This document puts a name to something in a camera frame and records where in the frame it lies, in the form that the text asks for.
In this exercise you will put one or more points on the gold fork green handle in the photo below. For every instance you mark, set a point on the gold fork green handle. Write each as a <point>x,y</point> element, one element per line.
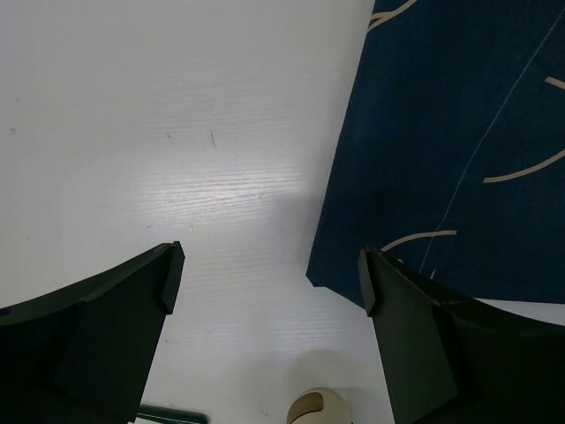
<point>166,415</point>

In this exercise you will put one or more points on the blue fish placemat cloth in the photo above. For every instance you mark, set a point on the blue fish placemat cloth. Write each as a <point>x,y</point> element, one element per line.
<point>451,154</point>

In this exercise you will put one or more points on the white and brown cup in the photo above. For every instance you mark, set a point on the white and brown cup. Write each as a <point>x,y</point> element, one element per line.
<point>319,406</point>

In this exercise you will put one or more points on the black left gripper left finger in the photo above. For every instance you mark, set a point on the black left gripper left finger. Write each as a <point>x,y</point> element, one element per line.
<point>82,353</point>

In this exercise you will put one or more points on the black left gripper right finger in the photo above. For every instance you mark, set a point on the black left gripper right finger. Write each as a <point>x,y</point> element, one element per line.
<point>449,358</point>

